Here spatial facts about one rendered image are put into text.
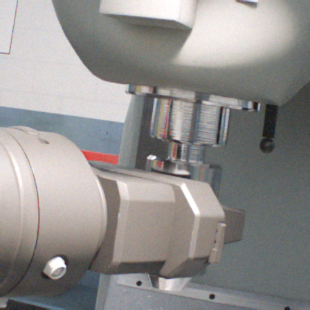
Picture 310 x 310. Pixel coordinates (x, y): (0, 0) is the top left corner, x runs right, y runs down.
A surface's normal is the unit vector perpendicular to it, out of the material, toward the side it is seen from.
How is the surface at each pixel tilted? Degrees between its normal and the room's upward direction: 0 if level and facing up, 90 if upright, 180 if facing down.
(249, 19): 99
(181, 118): 90
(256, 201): 90
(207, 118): 90
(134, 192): 65
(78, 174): 53
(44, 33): 90
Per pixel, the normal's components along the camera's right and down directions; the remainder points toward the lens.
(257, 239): -0.29, 0.01
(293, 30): 0.45, 0.48
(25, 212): 0.74, -0.08
